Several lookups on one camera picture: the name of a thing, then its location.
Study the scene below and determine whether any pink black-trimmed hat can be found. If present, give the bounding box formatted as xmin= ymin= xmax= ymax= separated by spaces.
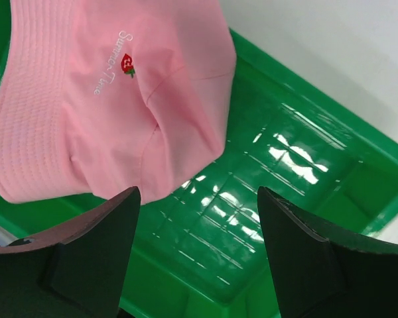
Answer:
xmin=0 ymin=1 xmax=236 ymax=203

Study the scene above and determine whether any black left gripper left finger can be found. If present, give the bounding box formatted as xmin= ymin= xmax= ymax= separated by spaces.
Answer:
xmin=0 ymin=187 xmax=141 ymax=317

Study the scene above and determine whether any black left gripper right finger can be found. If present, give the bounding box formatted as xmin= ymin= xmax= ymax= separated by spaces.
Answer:
xmin=257 ymin=187 xmax=398 ymax=317

